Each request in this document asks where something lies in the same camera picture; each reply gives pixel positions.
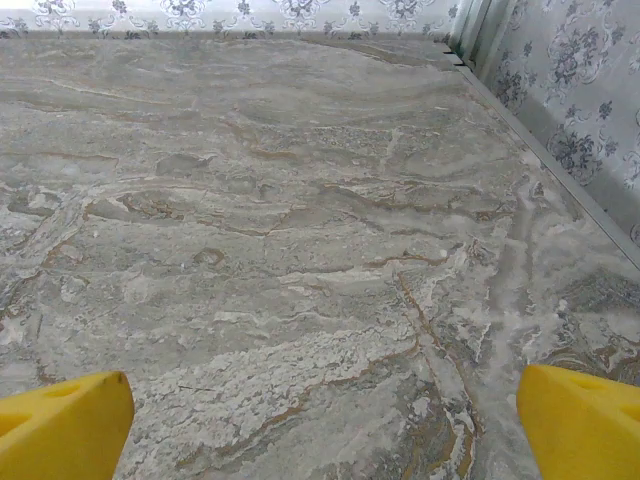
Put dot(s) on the grey table edge rail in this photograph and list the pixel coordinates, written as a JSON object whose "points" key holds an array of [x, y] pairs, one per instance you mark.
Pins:
{"points": [[550, 158]]}

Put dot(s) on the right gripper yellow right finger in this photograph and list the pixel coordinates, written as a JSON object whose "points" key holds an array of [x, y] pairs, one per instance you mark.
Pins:
{"points": [[585, 430]]}

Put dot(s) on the aluminium frame post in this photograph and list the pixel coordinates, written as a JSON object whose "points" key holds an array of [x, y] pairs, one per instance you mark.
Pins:
{"points": [[470, 25]]}

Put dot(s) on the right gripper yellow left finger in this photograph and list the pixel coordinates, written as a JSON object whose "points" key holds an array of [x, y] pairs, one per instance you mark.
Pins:
{"points": [[60, 430]]}

